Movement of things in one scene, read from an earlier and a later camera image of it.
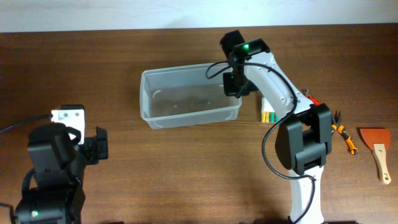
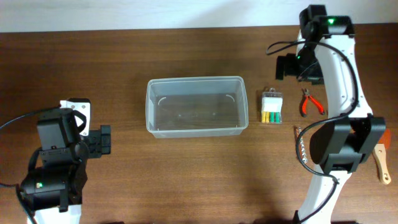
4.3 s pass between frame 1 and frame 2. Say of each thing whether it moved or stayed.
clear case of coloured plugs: stayed
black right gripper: moved
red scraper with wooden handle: stayed
